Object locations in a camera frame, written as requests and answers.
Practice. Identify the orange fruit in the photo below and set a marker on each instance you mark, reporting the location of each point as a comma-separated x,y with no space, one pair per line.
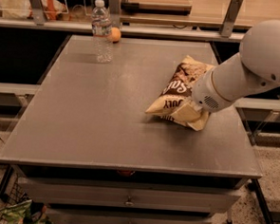
115,35

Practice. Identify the grey drawer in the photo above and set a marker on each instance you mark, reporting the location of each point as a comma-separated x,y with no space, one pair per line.
65,216
64,192

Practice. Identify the clear plastic water bottle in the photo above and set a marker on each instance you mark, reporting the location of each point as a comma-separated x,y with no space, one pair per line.
102,29

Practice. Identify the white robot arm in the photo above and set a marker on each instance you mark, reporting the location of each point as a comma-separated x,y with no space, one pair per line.
253,70

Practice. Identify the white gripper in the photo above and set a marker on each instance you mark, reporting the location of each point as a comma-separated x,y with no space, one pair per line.
205,91

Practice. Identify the brown Late July chip bag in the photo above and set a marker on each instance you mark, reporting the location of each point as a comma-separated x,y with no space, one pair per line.
178,91

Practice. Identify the black wire basket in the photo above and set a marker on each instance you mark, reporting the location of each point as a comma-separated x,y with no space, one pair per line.
13,195

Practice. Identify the white orange bag on shelf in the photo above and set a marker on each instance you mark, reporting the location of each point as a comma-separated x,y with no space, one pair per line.
21,9

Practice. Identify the lower grey drawer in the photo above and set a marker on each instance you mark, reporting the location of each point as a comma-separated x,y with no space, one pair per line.
65,216

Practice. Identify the wooden board on shelf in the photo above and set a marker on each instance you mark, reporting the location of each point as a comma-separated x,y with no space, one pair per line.
182,7

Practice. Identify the green snack bag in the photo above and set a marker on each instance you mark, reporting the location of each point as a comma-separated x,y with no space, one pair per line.
27,212

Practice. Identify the red button under table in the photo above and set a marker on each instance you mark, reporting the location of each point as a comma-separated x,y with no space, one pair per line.
126,173

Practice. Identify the upper grey drawer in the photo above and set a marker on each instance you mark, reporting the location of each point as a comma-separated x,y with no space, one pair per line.
64,192

